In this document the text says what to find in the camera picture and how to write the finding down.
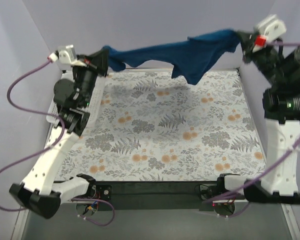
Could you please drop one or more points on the floral table mat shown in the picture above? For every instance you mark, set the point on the floral table mat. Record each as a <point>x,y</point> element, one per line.
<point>151,127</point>

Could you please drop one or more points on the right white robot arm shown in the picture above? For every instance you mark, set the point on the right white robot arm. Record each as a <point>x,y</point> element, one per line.
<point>281,105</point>

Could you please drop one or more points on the blue t shirt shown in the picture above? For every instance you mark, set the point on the blue t shirt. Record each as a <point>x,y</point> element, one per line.
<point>191,59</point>

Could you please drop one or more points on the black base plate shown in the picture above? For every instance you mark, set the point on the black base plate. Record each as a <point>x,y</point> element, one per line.
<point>158,195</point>

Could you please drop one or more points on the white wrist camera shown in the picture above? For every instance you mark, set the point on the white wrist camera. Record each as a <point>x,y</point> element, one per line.
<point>66,55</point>
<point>268,30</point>

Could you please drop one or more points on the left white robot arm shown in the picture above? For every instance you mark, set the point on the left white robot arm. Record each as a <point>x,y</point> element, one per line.
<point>38,191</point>

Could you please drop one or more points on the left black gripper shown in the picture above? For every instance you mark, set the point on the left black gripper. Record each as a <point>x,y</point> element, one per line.
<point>94,64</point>

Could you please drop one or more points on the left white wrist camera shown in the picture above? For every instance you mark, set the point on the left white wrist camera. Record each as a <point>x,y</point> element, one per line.
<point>66,55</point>

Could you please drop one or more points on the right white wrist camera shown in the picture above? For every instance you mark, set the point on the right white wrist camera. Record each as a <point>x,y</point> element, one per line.
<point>268,30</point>

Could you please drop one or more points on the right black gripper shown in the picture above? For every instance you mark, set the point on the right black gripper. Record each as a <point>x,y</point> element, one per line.
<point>248,42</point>

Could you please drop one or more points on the aluminium frame rail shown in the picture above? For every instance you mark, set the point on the aluminium frame rail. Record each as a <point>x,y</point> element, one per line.
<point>254,222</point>

